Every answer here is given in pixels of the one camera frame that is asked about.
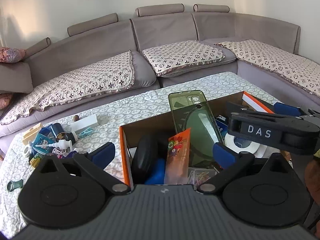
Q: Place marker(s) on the orange cardboard box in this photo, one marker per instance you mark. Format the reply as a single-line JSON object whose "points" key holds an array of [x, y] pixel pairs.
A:
{"points": [[131, 133]]}

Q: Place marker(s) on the white flat box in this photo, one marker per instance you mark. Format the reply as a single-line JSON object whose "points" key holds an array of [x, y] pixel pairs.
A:
{"points": [[84, 123]]}

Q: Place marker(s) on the white tape roll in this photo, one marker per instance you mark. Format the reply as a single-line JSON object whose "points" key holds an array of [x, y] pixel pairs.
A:
{"points": [[27, 151]]}

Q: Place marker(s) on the green transparent phone case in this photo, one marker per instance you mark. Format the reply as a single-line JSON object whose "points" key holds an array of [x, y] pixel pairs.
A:
{"points": [[190, 109]]}

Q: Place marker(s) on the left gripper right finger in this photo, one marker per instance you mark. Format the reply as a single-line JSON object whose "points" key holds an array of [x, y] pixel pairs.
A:
{"points": [[232, 165]]}

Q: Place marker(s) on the patterned seat cover right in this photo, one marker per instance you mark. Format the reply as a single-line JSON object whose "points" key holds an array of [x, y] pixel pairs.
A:
{"points": [[297, 70]]}

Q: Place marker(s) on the blue tissue pack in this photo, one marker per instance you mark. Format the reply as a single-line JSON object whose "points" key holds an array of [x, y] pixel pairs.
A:
{"points": [[40, 144]]}

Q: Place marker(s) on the gold tin box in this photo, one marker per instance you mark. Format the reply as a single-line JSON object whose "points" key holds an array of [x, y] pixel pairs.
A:
{"points": [[34, 162]]}

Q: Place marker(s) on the pink floral pillow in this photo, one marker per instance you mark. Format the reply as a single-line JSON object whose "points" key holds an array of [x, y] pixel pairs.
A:
{"points": [[11, 55]]}

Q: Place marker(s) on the brown wooden ball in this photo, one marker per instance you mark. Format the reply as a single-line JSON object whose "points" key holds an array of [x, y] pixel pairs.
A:
{"points": [[76, 118]]}

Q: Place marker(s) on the teal clothes peg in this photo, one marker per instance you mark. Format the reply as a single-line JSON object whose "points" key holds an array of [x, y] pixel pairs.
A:
{"points": [[87, 132]]}

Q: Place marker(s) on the white spray pump bottle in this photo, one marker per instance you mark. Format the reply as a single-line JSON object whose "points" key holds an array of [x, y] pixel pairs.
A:
{"points": [[61, 144]]}

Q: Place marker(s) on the grey sofa cushion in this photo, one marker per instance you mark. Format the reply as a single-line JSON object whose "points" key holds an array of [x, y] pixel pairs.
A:
{"points": [[15, 78]]}

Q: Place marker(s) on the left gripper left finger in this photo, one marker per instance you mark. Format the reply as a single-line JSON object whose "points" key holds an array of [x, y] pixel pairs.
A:
{"points": [[93, 165]]}

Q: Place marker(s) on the dark blue cylinder can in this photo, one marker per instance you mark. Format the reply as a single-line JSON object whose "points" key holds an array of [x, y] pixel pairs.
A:
{"points": [[57, 131]]}

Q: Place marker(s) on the patterned seat cover middle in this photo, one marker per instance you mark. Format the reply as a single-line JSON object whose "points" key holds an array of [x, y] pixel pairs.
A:
{"points": [[172, 59]]}

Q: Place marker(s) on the green round compact mirror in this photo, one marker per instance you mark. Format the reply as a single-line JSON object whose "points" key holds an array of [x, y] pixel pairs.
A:
{"points": [[13, 185]]}

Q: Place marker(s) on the patterned seat cover left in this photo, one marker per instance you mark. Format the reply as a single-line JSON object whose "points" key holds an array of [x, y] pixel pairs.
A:
{"points": [[108, 76]]}

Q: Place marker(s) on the patterned seat cover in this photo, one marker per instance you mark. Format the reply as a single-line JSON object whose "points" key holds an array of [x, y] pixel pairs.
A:
{"points": [[108, 76], [172, 59], [297, 70]]}

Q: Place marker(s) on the pink pillow lower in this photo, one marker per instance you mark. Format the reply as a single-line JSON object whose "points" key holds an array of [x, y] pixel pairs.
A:
{"points": [[5, 100]]}

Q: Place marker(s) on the clear paper clip box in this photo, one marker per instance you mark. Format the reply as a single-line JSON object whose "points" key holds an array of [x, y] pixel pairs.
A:
{"points": [[197, 176]]}

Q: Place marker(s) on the leaf patterned table cloth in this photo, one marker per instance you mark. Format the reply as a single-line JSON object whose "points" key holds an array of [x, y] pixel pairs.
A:
{"points": [[111, 116]]}

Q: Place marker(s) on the orange snack packet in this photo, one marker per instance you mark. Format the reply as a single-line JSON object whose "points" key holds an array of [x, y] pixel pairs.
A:
{"points": [[176, 169]]}

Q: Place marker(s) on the cream wooden desk organizer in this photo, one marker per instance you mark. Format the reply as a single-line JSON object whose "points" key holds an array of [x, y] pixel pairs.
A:
{"points": [[31, 133]]}

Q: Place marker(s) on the black eyeglass case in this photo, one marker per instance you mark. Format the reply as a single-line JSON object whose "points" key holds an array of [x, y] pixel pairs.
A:
{"points": [[150, 148]]}

